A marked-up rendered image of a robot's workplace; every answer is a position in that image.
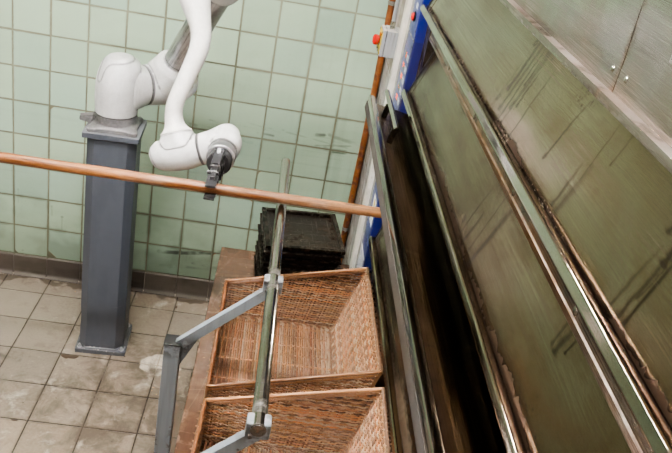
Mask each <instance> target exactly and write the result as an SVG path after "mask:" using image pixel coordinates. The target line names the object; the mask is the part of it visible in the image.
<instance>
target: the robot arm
mask: <svg viewBox="0 0 672 453"><path fill-rule="evenodd" d="M237 1H238V0H179V2H180V5H181V7H182V9H183V12H184V14H185V17H186V19H185V21H184V23H183V25H182V26H181V28H180V30H179V32H178V34H177V35H176V37H175V39H174V41H173V42H172V44H171V46H170V48H169V49H168V50H163V51H161V52H160V53H159V54H158V55H157V56H156V57H154V58H153V59H152V60H151V61H149V62H148V64H143V65H141V64H140V62H139V60H138V59H137V58H135V57H134V56H132V55H130V54H128V53H123V52H115V53H111V54H108V55H107V56H106V57H105V58H104V59H103V60H102V62H101V64H100V66H99V69H98V71H97V75H96V81H95V111H94V112H84V113H80V117H79V119H80V120H82V121H86V122H89V123H90V124H89V125H88V126H87V127H86V131H88V132H99V133H106V134H114V135H121V136H127V137H131V138H136V137H137V131H138V129H139V126H140V124H141V123H143V118H142V117H138V116H137V113H138V109H141V108H143V107H145V106H147V105H166V107H165V127H164V130H163V132H162V133H161V134H160V136H161V138H160V140H159V141H156V142H155V143H154V144H153V145H152V146H151V147H150V151H149V157H150V160H151V162H152V164H153V166H154V167H155V168H158V169H160V170H163V171H183V170H188V169H193V168H196V167H199V166H202V165H207V168H208V169H209V170H207V174H210V175H208V177H207V180H206V182H205V187H208V188H214V189H215V188H216V185H217V184H219V181H220V180H221V178H222V176H223V174H225V173H227V172H228V171H229V170H230V168H231V167H232V166H233V165H234V162H235V160H236V158H237V157H238V155H239V153H240V151H241V147H242V139H241V136H240V132H239V130H238V128H237V127H236V126H234V125H232V124H221V125H219V126H217V127H214V128H212V129H210V130H208V131H205V132H202V133H198V134H194V132H193V130H192V129H191V128H190V127H188V126H187V125H186V124H185V122H184V119H183V107H184V104H185V101H186V99H188V98H189V97H191V96H192V95H193V94H194V93H195V92H196V90H197V87H198V74H199V72H200V70H201V68H202V66H203V64H204V62H205V60H206V58H207V55H208V52H209V49H210V44H211V36H212V31H213V30H214V28H215V26H216V25H217V23H218V22H219V20H220V18H221V17H222V15H223V13H224V12H225V10H226V9H227V7H228V6H230V5H233V4H234V3H236V2H237Z"/></svg>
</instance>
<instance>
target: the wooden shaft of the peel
mask: <svg viewBox="0 0 672 453"><path fill-rule="evenodd" d="M0 163H6V164H13V165H20V166H27V167H33V168H40V169H47V170H54V171H61V172H68V173H74V174H81V175H88V176H95V177H102V178H109V179H116V180H122V181H129V182H136V183H143V184H150V185H157V186H163V187H170V188H177V189H184V190H191V191H198V192H204V193H211V194H218V195H225V196H232V197H239V198H246V199H252V200H259V201H266V202H273V203H280V204H287V205H293V206H300V207H307V208H314V209H321V210H328V211H334V212H341V213H348V214H355V215H362V216H369V217H376V218H381V212H380V207H373V206H366V205H360V204H353V203H346V202H339V201H332V200H326V199H319V198H312V197H305V196H298V195H292V194H285V193H278V192H271V191H265V190H258V189H251V188H244V187H237V186H231V185H224V184H217V185H216V188H215V189H214V188H208V187H205V182H203V181H197V180H190V179H183V178H176V177H170V176H163V175H156V174H149V173H142V172H136V171H129V170H122V169H115V168H108V167H102V166H95V165H88V164H81V163H74V162H68V161H61V160H54V159H47V158H41V157H34V156H27V155H20V154H13V153H7V152H0Z"/></svg>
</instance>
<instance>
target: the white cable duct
mask: <svg viewBox="0 0 672 453"><path fill-rule="evenodd" d="M412 2H413V0H406V3H405V8H404V12H403V17H402V22H401V26H400V31H399V36H398V40H397V45H396V49H395V54H394V59H393V63H392V68H391V73H390V77H389V82H388V87H387V89H389V90H390V94H391V98H392V94H393V89H394V84H395V80H396V75H397V71H398V66H399V62H400V57H401V52H402V48H403V43H404V39H405V34H406V29H407V25H408V20H409V16H410V11H411V7H412ZM374 176H375V172H374V166H373V159H372V161H371V166H370V171H369V175H368V180H367V185H366V189H365V194H364V199H363V203H362V205H366V206H368V204H369V199H370V194H371V190H372V185H373V181H374ZM365 217H366V216H362V215H360V217H359V222H358V227H357V231H356V236H355V241H354V245H353V250H352V255H351V259H350V264H349V269H350V268H352V267H353V268H355V263H356V259H357V254H358V249H359V245H360V240H361V236H362V231H363V226H364V222H365Z"/></svg>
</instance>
